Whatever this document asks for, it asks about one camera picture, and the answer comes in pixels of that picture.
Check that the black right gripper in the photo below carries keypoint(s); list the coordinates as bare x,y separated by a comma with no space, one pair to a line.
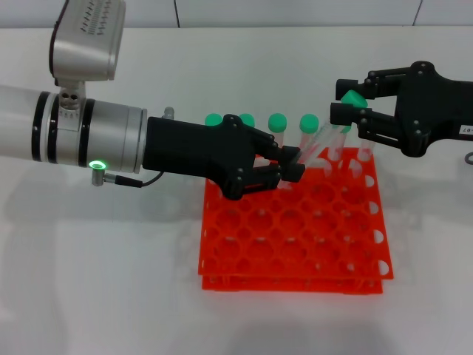
432,107

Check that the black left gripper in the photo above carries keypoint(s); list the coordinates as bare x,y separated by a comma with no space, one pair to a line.
184,148

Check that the clear test tube green cap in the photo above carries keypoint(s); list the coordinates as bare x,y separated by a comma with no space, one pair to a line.
354,99
212,119
365,149
309,123
248,119
278,122
336,148

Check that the orange test tube rack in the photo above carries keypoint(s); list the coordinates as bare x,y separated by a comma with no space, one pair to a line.
295,236

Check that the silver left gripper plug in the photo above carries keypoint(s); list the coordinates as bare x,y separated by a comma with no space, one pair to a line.
168,112

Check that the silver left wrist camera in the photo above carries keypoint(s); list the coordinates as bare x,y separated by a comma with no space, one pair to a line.
88,48

